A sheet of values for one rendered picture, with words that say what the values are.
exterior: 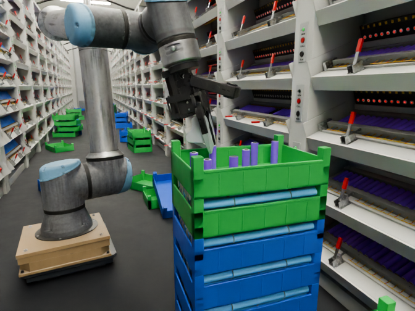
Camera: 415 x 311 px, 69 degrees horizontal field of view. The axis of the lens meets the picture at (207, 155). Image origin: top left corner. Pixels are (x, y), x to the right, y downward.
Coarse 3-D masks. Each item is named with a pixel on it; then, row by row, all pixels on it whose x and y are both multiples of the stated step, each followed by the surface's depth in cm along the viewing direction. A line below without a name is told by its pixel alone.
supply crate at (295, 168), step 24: (264, 144) 81; (192, 168) 55; (216, 168) 76; (240, 168) 58; (264, 168) 59; (288, 168) 61; (312, 168) 63; (192, 192) 57; (216, 192) 57; (240, 192) 59
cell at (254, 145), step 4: (252, 144) 76; (256, 144) 76; (252, 148) 76; (256, 148) 76; (252, 152) 77; (256, 152) 76; (252, 156) 77; (256, 156) 77; (252, 160) 77; (256, 160) 77; (252, 164) 77; (256, 164) 77
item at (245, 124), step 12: (228, 108) 166; (240, 108) 168; (228, 120) 160; (240, 120) 149; (252, 120) 142; (288, 120) 110; (252, 132) 140; (264, 132) 128; (276, 132) 119; (288, 132) 111
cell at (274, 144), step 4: (272, 144) 77; (276, 144) 77; (272, 148) 78; (276, 148) 77; (272, 152) 78; (276, 152) 78; (272, 156) 78; (276, 156) 78; (272, 160) 78; (276, 160) 78
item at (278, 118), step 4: (236, 112) 161; (240, 112) 156; (244, 112) 152; (248, 112) 148; (252, 112) 146; (256, 112) 143; (252, 116) 146; (256, 116) 142; (260, 116) 138; (264, 116) 134; (268, 116) 131; (272, 116) 129; (276, 116) 127; (280, 116) 125; (276, 120) 127; (280, 120) 124; (284, 120) 121; (284, 124) 119
